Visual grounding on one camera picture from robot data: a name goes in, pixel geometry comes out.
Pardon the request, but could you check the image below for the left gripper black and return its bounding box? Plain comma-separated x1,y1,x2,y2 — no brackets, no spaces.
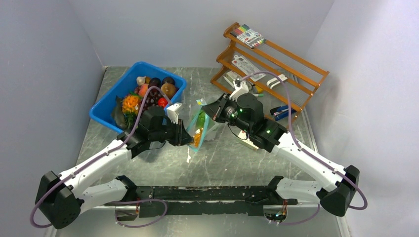
150,117,194,147

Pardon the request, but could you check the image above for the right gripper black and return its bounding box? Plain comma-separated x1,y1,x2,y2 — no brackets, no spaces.
202,92,252,135

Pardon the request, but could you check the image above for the orange yellow corn piece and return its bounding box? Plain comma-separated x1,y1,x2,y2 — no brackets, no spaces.
193,128,203,148

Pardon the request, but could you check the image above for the green napa cabbage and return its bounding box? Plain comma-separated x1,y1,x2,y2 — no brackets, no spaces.
195,110,207,129

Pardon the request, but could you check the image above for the clear zip top bag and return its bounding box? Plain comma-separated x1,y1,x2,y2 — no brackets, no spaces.
186,98,219,152

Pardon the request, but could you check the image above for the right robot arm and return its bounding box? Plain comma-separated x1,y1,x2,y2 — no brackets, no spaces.
202,93,360,217

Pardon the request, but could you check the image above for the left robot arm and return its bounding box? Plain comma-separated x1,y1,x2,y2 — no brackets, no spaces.
30,103,193,229

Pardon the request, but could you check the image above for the green white box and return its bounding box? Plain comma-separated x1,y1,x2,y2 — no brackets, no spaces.
224,71,241,88

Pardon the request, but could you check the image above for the white paper box on table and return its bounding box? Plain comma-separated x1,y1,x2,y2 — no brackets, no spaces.
237,131,259,151

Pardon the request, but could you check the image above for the red tomato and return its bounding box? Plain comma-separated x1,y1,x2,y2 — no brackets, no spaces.
158,97,168,108

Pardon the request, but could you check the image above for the orange wooden shelf rack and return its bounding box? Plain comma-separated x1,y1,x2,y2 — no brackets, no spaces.
210,22,329,122

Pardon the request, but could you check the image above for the dark plum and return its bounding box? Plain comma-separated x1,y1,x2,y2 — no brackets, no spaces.
162,77,175,85

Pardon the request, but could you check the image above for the packaged item in blister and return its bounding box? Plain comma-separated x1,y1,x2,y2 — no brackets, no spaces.
232,54,266,81

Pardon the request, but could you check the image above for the purple grapes bunch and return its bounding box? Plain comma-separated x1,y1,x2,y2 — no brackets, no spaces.
143,89,164,111

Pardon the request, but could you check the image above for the dark mangosteen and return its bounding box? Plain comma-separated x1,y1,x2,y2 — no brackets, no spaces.
148,78,162,88

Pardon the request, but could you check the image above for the orange carrot flower toy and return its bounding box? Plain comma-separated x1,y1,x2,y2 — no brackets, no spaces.
122,94,141,115

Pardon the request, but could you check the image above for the white stapler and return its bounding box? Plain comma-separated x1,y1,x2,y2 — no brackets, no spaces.
266,74,288,89

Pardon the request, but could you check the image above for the pink peach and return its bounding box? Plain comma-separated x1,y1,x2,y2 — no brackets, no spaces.
138,83,149,97

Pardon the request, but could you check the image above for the blue stapler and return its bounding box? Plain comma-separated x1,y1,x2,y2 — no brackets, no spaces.
270,105,289,121

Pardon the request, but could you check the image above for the garlic bulb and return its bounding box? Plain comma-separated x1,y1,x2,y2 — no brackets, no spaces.
136,76,146,86

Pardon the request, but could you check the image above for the pack of coloured markers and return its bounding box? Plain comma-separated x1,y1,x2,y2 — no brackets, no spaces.
230,24,266,49

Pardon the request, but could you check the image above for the blue plastic bin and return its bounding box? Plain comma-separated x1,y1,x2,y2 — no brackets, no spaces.
89,62,187,133

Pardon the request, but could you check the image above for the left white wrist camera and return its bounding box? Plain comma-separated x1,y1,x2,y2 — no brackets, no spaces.
166,102,182,124

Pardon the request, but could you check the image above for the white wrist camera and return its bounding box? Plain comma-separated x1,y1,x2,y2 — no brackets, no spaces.
229,79,249,101
166,102,182,124

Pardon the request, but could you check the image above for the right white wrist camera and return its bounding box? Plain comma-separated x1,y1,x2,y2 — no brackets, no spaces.
229,79,249,101

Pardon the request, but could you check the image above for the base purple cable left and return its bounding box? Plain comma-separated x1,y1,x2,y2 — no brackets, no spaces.
114,198,168,229

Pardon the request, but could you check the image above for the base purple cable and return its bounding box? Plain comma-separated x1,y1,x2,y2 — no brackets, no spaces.
268,202,321,226
114,198,168,229

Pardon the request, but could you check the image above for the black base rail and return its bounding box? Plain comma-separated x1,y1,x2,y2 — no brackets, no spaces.
124,186,297,217

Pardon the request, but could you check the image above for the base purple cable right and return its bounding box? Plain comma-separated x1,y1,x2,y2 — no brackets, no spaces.
268,202,321,226

